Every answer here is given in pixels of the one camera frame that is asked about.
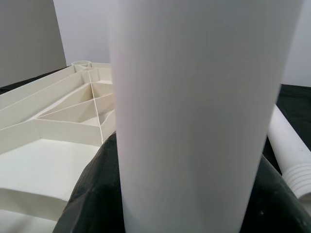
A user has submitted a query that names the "white plastic children table top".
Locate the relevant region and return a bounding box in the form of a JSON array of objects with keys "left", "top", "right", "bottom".
[{"left": 0, "top": 60, "right": 119, "bottom": 233}]

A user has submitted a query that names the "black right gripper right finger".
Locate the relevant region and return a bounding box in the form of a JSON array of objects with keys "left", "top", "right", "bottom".
[{"left": 239, "top": 155, "right": 311, "bottom": 233}]

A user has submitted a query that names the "white plastic table leg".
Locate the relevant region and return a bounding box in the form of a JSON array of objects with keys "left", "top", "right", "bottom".
[
  {"left": 266, "top": 103, "right": 311, "bottom": 202},
  {"left": 108, "top": 0, "right": 304, "bottom": 233}
]

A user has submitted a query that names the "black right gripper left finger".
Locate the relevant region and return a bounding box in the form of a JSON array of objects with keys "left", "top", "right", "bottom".
[{"left": 52, "top": 137, "right": 127, "bottom": 233}]

